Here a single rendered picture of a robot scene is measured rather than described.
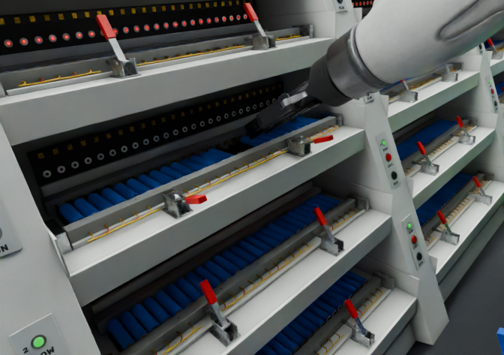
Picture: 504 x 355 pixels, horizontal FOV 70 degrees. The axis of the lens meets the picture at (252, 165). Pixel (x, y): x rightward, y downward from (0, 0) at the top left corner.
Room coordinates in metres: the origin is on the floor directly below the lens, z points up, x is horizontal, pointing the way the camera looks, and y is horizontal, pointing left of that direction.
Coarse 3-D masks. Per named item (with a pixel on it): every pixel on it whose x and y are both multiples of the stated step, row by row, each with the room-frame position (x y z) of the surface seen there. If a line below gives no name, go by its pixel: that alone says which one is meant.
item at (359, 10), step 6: (354, 0) 1.11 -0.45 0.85; (360, 0) 1.13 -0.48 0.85; (366, 0) 1.15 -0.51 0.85; (372, 0) 1.17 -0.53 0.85; (354, 6) 1.11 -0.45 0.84; (360, 6) 1.13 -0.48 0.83; (366, 6) 1.16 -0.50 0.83; (372, 6) 1.18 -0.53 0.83; (360, 12) 0.80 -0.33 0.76; (366, 12) 1.15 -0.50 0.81; (360, 18) 0.81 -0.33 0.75
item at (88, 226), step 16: (304, 128) 0.72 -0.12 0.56; (320, 128) 0.75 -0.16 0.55; (272, 144) 0.66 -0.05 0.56; (224, 160) 0.61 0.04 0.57; (240, 160) 0.61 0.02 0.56; (256, 160) 0.64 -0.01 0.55; (192, 176) 0.56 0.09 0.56; (208, 176) 0.57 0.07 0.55; (160, 192) 0.52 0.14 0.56; (112, 208) 0.48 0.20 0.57; (128, 208) 0.49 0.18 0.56; (144, 208) 0.50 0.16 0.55; (80, 224) 0.45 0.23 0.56; (96, 224) 0.46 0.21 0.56; (112, 224) 0.48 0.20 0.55
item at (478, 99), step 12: (480, 72) 1.18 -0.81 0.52; (480, 84) 1.19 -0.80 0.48; (492, 84) 1.22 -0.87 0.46; (468, 96) 1.22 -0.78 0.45; (480, 96) 1.19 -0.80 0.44; (456, 108) 1.26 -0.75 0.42; (468, 108) 1.23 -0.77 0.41; (480, 108) 1.20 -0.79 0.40; (492, 108) 1.19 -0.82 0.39; (492, 144) 1.20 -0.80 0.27; (480, 156) 1.23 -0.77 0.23; (492, 156) 1.20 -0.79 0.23
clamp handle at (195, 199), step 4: (176, 192) 0.49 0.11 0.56; (176, 196) 0.49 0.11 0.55; (192, 196) 0.46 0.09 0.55; (196, 196) 0.45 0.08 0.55; (200, 196) 0.44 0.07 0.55; (204, 196) 0.44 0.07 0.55; (176, 200) 0.49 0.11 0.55; (180, 200) 0.48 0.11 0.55; (184, 200) 0.47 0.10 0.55; (188, 200) 0.46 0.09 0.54; (192, 200) 0.45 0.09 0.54; (196, 200) 0.44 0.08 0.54; (200, 200) 0.44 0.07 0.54; (204, 200) 0.44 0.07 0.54
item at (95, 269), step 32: (224, 128) 0.75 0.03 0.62; (352, 128) 0.76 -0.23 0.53; (128, 160) 0.62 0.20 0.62; (288, 160) 0.64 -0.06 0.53; (320, 160) 0.67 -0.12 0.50; (224, 192) 0.54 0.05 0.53; (256, 192) 0.57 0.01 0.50; (128, 224) 0.48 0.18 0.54; (160, 224) 0.47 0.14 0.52; (192, 224) 0.49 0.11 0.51; (224, 224) 0.53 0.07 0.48; (64, 256) 0.43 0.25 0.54; (96, 256) 0.42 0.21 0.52; (128, 256) 0.43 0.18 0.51; (160, 256) 0.46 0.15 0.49; (96, 288) 0.41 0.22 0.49
